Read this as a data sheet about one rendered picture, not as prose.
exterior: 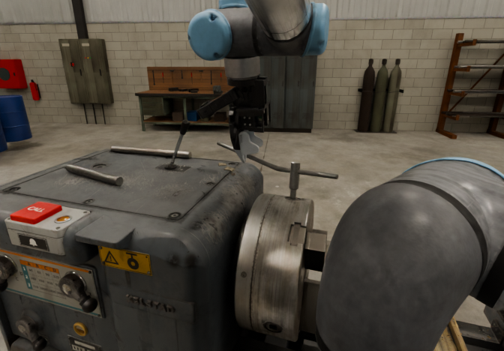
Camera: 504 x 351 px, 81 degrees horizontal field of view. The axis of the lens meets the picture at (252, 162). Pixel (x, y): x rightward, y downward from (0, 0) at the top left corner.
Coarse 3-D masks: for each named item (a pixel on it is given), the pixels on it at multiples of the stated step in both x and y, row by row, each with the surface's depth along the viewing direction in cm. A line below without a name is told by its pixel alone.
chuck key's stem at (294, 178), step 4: (292, 164) 67; (296, 164) 67; (292, 168) 67; (296, 168) 67; (292, 172) 68; (296, 172) 67; (292, 176) 68; (296, 176) 67; (292, 180) 68; (296, 180) 68; (292, 184) 68; (296, 184) 68; (292, 188) 68; (296, 188) 68; (292, 192) 68; (292, 196) 68
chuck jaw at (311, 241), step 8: (296, 224) 60; (296, 232) 59; (304, 232) 59; (312, 232) 60; (296, 240) 58; (304, 240) 59; (312, 240) 59; (320, 240) 59; (304, 248) 58; (312, 248) 58; (320, 248) 57; (304, 256) 61; (312, 256) 60; (320, 256) 59; (304, 264) 65; (312, 264) 63; (320, 264) 62
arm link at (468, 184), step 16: (432, 160) 34; (448, 160) 33; (464, 160) 32; (400, 176) 30; (416, 176) 28; (432, 176) 28; (448, 176) 28; (464, 176) 29; (480, 176) 29; (496, 176) 31; (448, 192) 25; (464, 192) 26; (480, 192) 27; (496, 192) 26; (464, 208) 24; (480, 208) 25; (496, 208) 25; (480, 224) 24; (496, 224) 25; (480, 240) 23; (496, 240) 24; (496, 256) 24; (496, 272) 24; (480, 288) 26; (496, 288) 25; (496, 304) 26
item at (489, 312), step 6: (486, 306) 82; (486, 312) 82; (492, 312) 79; (498, 312) 76; (492, 318) 79; (498, 318) 76; (492, 324) 77; (498, 324) 75; (492, 330) 77; (498, 330) 75; (498, 336) 74
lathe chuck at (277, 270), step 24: (288, 216) 61; (312, 216) 74; (264, 240) 58; (288, 240) 58; (264, 264) 56; (288, 264) 55; (264, 288) 56; (288, 288) 55; (264, 312) 57; (288, 312) 55; (288, 336) 59
